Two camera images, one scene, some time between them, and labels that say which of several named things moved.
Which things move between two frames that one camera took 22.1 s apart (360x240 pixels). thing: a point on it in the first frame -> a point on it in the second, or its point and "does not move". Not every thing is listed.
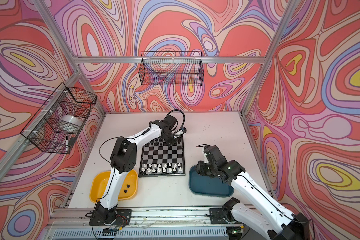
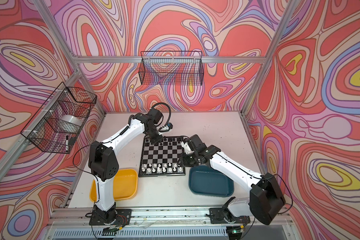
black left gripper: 171,143 -> 159,139
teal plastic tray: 203,184 does not move
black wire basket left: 55,127 does not move
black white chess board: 158,159 does not move
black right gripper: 201,164 -> 184,162
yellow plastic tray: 100,183 does not move
